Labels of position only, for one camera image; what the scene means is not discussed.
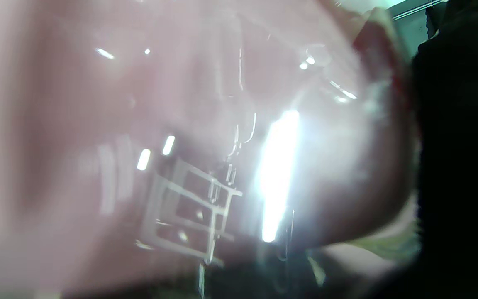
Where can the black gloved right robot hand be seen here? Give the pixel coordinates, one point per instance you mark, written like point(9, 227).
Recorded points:
point(459, 166)

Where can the clear airtight container white lid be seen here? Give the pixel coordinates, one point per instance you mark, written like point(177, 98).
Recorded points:
point(181, 145)

